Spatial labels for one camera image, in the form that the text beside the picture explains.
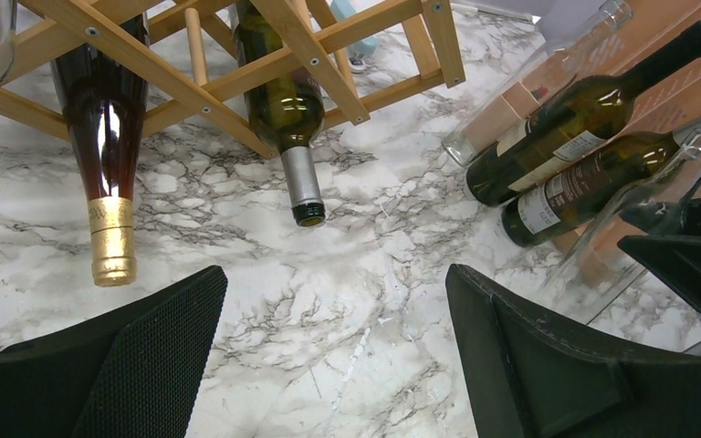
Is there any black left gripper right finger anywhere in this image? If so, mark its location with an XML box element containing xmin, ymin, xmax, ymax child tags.
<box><xmin>445</xmin><ymin>264</ymin><xmax>701</xmax><ymax>437</ymax></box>

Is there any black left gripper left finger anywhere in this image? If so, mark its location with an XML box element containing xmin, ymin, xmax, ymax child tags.
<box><xmin>0</xmin><ymin>266</ymin><xmax>227</xmax><ymax>437</ymax></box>

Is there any dark green top wine bottle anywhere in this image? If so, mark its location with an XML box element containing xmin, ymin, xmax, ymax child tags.
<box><xmin>501</xmin><ymin>117</ymin><xmax>701</xmax><ymax>247</ymax></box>

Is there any green wine bottle beige label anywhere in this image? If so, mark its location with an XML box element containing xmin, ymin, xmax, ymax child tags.
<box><xmin>466</xmin><ymin>20</ymin><xmax>701</xmax><ymax>206</ymax></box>

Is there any dark bottle silver cap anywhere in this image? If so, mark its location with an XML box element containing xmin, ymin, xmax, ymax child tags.
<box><xmin>230</xmin><ymin>1</ymin><xmax>326</xmax><ymax>227</ymax></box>

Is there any clear bottle gold cap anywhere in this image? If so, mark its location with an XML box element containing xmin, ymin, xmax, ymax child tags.
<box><xmin>51</xmin><ymin>44</ymin><xmax>149</xmax><ymax>287</ymax></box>

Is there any wooden wine rack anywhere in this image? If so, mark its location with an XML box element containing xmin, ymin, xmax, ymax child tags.
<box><xmin>0</xmin><ymin>0</ymin><xmax>467</xmax><ymax>161</ymax></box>

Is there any peach plastic desk organizer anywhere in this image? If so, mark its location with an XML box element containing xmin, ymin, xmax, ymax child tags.
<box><xmin>465</xmin><ymin>0</ymin><xmax>701</xmax><ymax>291</ymax></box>

